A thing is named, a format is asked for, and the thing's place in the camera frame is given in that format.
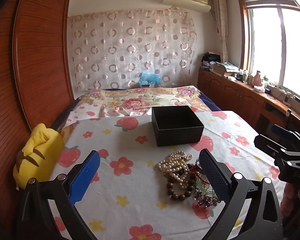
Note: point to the wooden cabinet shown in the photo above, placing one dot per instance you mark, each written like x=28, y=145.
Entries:
x=237, y=100

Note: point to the silver and red jewellery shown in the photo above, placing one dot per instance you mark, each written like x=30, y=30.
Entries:
x=205, y=200

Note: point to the yellow plush toy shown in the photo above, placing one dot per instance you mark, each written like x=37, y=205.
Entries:
x=37, y=155

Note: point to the navy blue mattress cover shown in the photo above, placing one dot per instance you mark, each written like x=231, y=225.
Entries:
x=210, y=102

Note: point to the window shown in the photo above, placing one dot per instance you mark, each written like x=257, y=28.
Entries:
x=275, y=42

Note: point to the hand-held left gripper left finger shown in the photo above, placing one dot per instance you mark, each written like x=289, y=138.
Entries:
x=86, y=177

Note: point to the white tissue pack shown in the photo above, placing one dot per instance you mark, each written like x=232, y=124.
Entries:
x=259, y=89

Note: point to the circle patterned wall curtain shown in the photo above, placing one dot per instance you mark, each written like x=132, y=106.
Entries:
x=130, y=50

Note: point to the person's right hand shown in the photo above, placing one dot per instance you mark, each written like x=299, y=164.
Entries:
x=294, y=200

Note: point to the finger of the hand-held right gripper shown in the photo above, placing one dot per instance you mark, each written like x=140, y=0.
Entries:
x=270, y=143
x=284, y=131

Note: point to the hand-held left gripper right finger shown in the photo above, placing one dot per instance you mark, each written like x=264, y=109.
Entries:
x=213, y=177

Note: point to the blue plastic bag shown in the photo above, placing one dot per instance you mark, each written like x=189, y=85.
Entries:
x=150, y=79

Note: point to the strawberry print bed sheet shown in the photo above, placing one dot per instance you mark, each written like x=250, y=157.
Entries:
x=130, y=180

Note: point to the wooden wardrobe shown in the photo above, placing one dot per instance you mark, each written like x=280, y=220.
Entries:
x=27, y=67

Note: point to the pink bottle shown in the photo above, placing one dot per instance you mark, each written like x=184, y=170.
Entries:
x=257, y=78

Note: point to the patterned window curtain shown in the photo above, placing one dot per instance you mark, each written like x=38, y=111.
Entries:
x=221, y=27

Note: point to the pile of dark clothes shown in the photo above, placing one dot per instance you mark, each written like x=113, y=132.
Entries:
x=209, y=60

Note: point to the black jewelry box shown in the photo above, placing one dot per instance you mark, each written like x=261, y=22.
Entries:
x=176, y=125

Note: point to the floral blanket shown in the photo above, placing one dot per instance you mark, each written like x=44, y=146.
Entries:
x=130, y=102

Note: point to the cardboard box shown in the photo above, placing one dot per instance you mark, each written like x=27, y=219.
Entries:
x=222, y=70

